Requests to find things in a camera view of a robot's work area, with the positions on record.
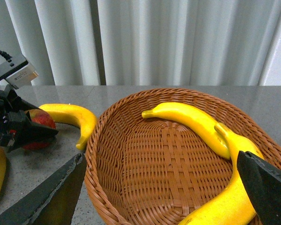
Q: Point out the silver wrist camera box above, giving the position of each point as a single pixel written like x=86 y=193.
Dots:
x=17 y=71

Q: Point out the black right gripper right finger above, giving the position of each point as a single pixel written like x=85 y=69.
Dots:
x=262 y=182

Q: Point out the right brown wicker basket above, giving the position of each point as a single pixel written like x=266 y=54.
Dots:
x=156 y=172

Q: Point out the red apple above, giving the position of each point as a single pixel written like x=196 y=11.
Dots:
x=44 y=118

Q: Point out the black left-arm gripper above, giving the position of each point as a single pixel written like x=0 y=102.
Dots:
x=16 y=127

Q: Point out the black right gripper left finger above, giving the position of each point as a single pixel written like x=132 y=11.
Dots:
x=53 y=202

